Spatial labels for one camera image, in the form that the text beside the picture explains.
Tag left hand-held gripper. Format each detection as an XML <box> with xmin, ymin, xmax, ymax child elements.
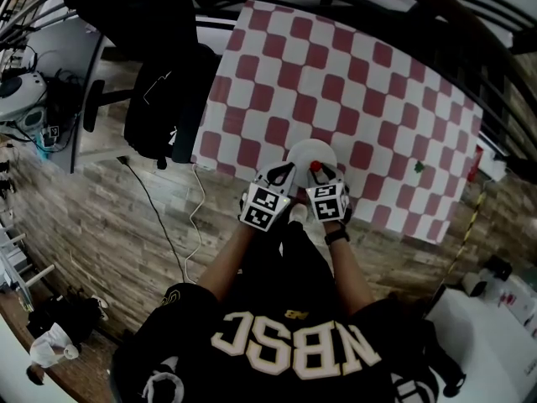
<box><xmin>238</xmin><ymin>161</ymin><xmax>298</xmax><ymax>232</ymax></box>

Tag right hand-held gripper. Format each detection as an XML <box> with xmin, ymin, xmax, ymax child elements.
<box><xmin>305</xmin><ymin>165</ymin><xmax>352</xmax><ymax>225</ymax></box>

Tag white round plate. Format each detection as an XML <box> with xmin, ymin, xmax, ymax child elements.
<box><xmin>287</xmin><ymin>138</ymin><xmax>337</xmax><ymax>188</ymax></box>

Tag person's left forearm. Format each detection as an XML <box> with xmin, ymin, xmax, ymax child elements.
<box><xmin>195</xmin><ymin>221</ymin><xmax>263</xmax><ymax>306</ymax></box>

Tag person's right forearm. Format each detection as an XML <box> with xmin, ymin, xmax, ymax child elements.
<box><xmin>325</xmin><ymin>221</ymin><xmax>378</xmax><ymax>317</ymax></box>

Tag white shoe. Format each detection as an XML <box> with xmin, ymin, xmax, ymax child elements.
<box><xmin>289</xmin><ymin>203</ymin><xmax>310</xmax><ymax>225</ymax></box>

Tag black wristband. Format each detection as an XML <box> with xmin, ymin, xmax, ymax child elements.
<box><xmin>323</xmin><ymin>228</ymin><xmax>352</xmax><ymax>247</ymax></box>

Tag pink white checkered tablecloth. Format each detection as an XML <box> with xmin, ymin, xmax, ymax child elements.
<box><xmin>190</xmin><ymin>0</ymin><xmax>483</xmax><ymax>245</ymax></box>

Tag black trousers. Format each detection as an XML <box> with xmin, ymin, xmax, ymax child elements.
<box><xmin>237</xmin><ymin>220</ymin><xmax>337</xmax><ymax>314</ymax></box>

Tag black backpack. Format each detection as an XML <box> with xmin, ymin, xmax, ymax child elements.
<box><xmin>123</xmin><ymin>44</ymin><xmax>220</xmax><ymax>170</ymax></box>

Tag yellow black striped tape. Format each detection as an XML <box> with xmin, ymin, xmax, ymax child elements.
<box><xmin>439</xmin><ymin>190</ymin><xmax>488</xmax><ymax>290</ymax></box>

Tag black lettered shirt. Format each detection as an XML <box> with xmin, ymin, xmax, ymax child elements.
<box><xmin>109</xmin><ymin>280</ymin><xmax>467</xmax><ymax>403</ymax></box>

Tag white black device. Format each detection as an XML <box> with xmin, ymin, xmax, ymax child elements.
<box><xmin>460</xmin><ymin>254</ymin><xmax>514</xmax><ymax>298</ymax></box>

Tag black office chair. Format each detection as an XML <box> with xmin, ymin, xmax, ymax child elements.
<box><xmin>62</xmin><ymin>0</ymin><xmax>220</xmax><ymax>170</ymax></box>

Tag white table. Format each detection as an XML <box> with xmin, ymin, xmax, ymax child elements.
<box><xmin>422</xmin><ymin>266</ymin><xmax>537</xmax><ymax>403</ymax></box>

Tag small black tagged box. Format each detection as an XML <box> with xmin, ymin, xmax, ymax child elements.
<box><xmin>43</xmin><ymin>124</ymin><xmax>62</xmax><ymax>147</ymax></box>

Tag white printed box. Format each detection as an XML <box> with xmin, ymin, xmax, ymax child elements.
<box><xmin>498</xmin><ymin>275</ymin><xmax>537</xmax><ymax>340</ymax></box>

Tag grey top desk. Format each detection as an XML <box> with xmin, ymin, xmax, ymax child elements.
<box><xmin>0</xmin><ymin>14</ymin><xmax>107</xmax><ymax>175</ymax></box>

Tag white rounded machine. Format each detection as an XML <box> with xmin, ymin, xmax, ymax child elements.
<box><xmin>0</xmin><ymin>71</ymin><xmax>48</xmax><ymax>122</ymax></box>

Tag white cable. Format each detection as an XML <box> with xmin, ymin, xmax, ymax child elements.
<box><xmin>183</xmin><ymin>164</ymin><xmax>207</xmax><ymax>285</ymax></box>

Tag black cable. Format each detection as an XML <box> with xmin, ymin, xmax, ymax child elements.
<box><xmin>116</xmin><ymin>154</ymin><xmax>190</xmax><ymax>285</ymax></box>

